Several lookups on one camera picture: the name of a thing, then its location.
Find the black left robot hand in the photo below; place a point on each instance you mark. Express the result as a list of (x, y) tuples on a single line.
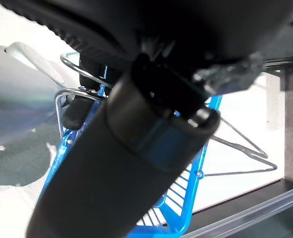
[(99, 173)]

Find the black store shelf board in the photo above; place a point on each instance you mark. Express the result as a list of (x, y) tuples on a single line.
[(260, 196)]

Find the blue plastic shopping basket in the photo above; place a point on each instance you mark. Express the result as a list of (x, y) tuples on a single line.
[(161, 230)]

